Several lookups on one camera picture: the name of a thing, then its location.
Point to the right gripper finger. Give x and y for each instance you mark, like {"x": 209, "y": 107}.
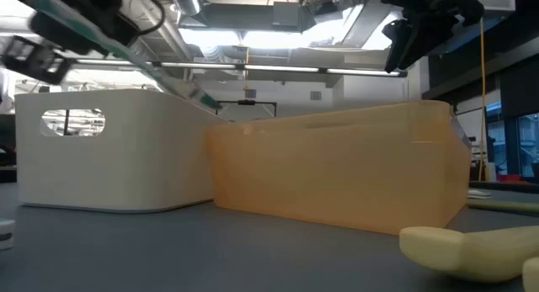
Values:
{"x": 398, "y": 41}
{"x": 429, "y": 39}

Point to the brown wooden tray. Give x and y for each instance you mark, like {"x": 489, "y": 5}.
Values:
{"x": 337, "y": 174}

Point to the white plastic bin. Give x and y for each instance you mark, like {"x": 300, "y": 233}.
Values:
{"x": 126, "y": 166}

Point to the grey ceiling unit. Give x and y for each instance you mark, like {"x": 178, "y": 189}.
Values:
{"x": 288, "y": 14}

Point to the ceiling light strip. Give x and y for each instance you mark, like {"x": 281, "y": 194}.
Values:
{"x": 278, "y": 68}

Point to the blue-lit window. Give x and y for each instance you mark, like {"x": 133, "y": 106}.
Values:
{"x": 526, "y": 144}

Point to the grey wall vent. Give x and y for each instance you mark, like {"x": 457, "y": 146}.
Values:
{"x": 250, "y": 93}
{"x": 316, "y": 96}

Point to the silver ventilation duct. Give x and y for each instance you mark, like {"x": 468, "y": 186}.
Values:
{"x": 189, "y": 1}

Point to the black stand frame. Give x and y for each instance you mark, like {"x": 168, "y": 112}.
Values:
{"x": 246, "y": 102}

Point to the black table frame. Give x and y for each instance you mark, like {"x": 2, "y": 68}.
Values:
{"x": 505, "y": 187}

